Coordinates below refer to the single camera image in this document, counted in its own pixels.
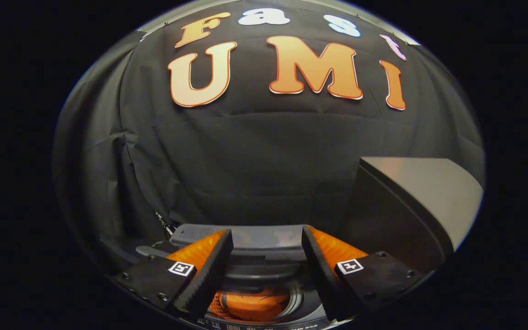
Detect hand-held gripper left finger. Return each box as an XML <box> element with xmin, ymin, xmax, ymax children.
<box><xmin>112</xmin><ymin>229</ymin><xmax>234</xmax><ymax>318</ymax></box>

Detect grey washing machine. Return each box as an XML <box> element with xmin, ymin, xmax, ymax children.
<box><xmin>101</xmin><ymin>234</ymin><xmax>339</xmax><ymax>330</ymax></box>

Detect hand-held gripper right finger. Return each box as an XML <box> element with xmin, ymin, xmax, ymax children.
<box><xmin>301</xmin><ymin>225</ymin><xmax>430</xmax><ymax>322</ymax></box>

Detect yellow polo shirt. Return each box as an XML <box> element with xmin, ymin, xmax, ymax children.
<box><xmin>213</xmin><ymin>289</ymin><xmax>293</xmax><ymax>323</ymax></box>

